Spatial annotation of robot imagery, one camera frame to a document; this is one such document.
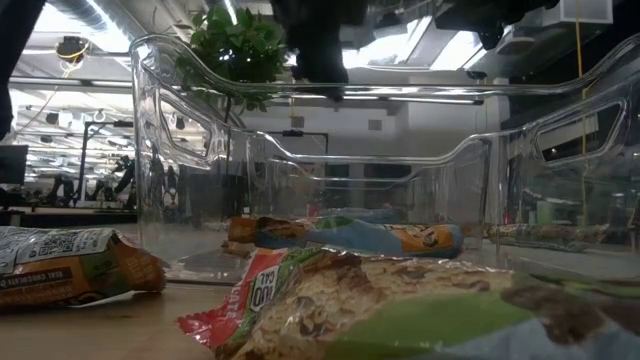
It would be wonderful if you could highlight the background work table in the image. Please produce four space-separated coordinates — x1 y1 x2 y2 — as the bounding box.
0 205 139 229

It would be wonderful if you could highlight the red and green granola bar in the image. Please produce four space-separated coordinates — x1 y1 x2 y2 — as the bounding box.
177 245 640 360

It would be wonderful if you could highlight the dark plant pot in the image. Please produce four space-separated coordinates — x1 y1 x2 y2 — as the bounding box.
177 164 250 224

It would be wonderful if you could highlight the green leafy plant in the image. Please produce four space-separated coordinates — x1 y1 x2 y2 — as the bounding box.
174 2 294 114

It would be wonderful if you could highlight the black upright post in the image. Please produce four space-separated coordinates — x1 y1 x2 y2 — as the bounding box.
0 0 47 142

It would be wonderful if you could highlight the clear plastic bin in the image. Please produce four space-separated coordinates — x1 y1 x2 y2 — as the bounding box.
128 33 640 286

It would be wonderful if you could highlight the green wrapped granola bar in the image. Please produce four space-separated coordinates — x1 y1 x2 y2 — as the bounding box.
487 222 610 252

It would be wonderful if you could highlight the black monitor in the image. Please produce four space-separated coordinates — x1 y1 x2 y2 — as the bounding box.
0 144 30 185

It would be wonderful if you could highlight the black stand frame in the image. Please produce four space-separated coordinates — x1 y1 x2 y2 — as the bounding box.
77 119 135 206

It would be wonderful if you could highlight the black reel with yellow cable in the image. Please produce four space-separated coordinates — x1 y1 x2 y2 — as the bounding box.
54 34 92 65

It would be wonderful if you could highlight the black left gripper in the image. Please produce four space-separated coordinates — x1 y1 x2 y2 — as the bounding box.
288 24 350 102

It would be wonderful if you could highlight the green cup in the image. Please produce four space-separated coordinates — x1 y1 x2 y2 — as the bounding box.
535 200 556 225

